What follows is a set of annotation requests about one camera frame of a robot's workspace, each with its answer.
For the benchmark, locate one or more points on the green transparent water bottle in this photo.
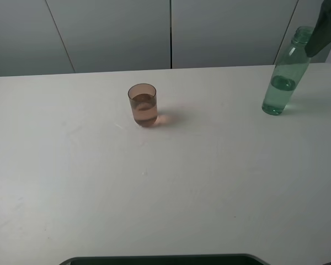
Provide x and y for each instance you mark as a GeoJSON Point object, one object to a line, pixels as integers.
{"type": "Point", "coordinates": [288, 71]}

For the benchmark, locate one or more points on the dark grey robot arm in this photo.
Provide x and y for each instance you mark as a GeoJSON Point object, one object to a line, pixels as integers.
{"type": "Point", "coordinates": [321, 36]}

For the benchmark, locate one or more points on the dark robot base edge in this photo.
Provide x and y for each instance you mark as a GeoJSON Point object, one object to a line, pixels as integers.
{"type": "Point", "coordinates": [169, 259]}

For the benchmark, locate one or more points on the pink transparent plastic cup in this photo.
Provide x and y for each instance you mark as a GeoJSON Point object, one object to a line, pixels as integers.
{"type": "Point", "coordinates": [143, 102]}

